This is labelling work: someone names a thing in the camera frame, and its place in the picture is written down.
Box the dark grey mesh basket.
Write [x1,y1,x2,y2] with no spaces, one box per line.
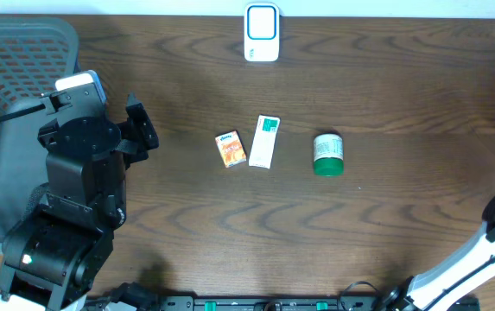
[0,17,79,252]

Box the orange tissue pack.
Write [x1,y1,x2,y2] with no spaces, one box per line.
[215,130,247,168]

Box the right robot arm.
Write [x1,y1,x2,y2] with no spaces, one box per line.
[376,196,495,311]

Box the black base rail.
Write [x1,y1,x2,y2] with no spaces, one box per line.
[156,295,481,311]

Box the white barcode scanner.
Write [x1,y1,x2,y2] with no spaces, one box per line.
[244,3,280,62]

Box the white green carton box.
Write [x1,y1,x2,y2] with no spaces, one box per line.
[248,115,281,169]

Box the green lidded white jar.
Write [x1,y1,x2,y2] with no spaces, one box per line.
[313,133,344,177]

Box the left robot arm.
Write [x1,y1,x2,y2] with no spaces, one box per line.
[0,93,159,310]

